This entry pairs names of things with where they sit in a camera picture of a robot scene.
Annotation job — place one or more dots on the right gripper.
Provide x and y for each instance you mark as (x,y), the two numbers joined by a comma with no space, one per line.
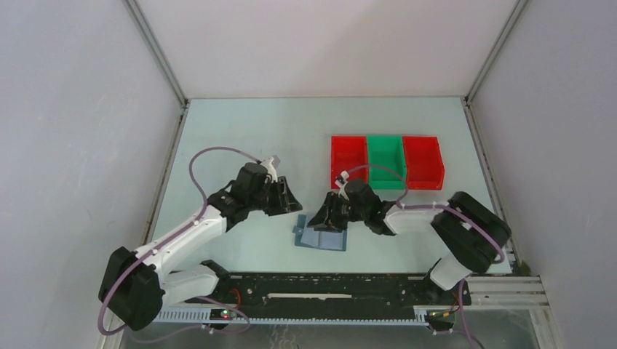
(324,219)

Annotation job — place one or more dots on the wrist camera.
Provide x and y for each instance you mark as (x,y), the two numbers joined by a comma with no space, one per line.
(270,164)
(341,180)

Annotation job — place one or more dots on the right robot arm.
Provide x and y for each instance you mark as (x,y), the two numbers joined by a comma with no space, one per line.
(474,236)

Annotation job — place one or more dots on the red bin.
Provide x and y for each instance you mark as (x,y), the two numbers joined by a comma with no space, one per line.
(346,152)
(423,158)

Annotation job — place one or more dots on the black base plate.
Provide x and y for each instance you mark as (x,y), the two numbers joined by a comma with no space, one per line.
(335,295)

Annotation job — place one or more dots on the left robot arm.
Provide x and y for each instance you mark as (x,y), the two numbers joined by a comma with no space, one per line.
(138,284)

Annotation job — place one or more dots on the right red bin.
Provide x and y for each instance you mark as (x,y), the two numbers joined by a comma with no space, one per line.
(423,158)

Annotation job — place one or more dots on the blue leather card holder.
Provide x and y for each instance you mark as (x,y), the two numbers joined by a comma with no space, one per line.
(307,237)

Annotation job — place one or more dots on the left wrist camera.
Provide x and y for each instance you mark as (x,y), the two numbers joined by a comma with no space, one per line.
(270,164)

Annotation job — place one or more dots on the slotted cable duct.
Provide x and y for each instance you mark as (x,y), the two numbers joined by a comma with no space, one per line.
(187,315)

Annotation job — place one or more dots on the left red bin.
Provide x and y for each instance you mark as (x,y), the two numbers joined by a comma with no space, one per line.
(346,152)

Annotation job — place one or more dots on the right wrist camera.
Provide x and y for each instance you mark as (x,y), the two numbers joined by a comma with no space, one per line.
(341,180)

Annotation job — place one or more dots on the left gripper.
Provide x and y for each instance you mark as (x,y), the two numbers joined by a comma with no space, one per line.
(286,202)

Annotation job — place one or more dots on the green bin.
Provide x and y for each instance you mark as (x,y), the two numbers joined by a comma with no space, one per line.
(386,151)

